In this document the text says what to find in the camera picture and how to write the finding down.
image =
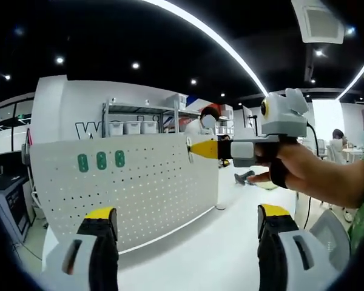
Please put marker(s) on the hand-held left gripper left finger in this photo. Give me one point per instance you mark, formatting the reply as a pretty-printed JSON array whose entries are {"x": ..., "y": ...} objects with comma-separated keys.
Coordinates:
[{"x": 104, "y": 257}]

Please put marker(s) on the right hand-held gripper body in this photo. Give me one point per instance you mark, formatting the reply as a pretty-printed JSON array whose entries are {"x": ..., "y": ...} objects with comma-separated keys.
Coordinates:
[{"x": 286, "y": 118}]

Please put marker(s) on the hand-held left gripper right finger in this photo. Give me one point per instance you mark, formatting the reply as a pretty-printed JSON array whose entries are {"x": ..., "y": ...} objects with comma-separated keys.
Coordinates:
[{"x": 273, "y": 257}]

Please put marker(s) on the white perforated mounting plate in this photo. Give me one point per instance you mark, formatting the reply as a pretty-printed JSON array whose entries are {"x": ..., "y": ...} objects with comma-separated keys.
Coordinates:
[{"x": 139, "y": 194}]

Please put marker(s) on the green hook assembly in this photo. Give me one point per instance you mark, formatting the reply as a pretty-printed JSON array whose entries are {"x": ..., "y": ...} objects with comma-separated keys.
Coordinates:
[
  {"x": 100, "y": 165},
  {"x": 119, "y": 163},
  {"x": 82, "y": 166}
]

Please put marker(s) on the person's right hand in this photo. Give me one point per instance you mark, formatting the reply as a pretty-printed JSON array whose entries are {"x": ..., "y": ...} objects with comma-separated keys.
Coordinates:
[{"x": 300, "y": 169}]

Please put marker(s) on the black headset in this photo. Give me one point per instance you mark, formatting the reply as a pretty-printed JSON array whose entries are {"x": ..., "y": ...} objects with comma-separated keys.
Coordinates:
[{"x": 241, "y": 178}]

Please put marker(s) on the black tripod stand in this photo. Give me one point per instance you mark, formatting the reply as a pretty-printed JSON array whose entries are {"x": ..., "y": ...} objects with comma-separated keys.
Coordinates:
[{"x": 254, "y": 125}]

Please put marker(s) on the small flat monitor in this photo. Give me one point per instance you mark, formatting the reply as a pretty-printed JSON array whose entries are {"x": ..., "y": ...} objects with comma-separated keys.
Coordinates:
[{"x": 247, "y": 116}]

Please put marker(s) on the pale yellow cloth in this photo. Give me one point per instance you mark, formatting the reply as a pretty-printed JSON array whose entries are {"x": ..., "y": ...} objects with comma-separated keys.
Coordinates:
[{"x": 267, "y": 185}]

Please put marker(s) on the grey mesh chair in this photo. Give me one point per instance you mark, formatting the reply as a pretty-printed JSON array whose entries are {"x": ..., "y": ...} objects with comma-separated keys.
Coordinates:
[{"x": 330, "y": 239}]

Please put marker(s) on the white storage bin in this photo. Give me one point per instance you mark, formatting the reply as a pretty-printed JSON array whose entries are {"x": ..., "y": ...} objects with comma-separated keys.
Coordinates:
[
  {"x": 116, "y": 128},
  {"x": 132, "y": 128},
  {"x": 149, "y": 127}
]

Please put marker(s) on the ceiling air conditioner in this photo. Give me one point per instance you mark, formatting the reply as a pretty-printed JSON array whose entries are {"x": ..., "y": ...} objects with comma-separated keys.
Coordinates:
[{"x": 318, "y": 21}]

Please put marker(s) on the dark office desk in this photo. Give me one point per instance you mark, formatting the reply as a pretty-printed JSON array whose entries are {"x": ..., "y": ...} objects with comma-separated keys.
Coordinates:
[{"x": 15, "y": 206}]

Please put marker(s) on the long ceiling strip light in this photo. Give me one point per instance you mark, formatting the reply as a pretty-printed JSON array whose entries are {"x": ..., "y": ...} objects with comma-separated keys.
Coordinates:
[{"x": 218, "y": 39}]

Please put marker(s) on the metal shelf rack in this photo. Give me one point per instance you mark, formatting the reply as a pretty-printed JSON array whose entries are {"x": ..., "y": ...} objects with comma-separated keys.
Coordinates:
[{"x": 139, "y": 107}]

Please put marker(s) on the round ceiling spotlights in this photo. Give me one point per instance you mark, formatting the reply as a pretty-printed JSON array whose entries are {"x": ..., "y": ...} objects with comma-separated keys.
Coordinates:
[{"x": 135, "y": 65}]

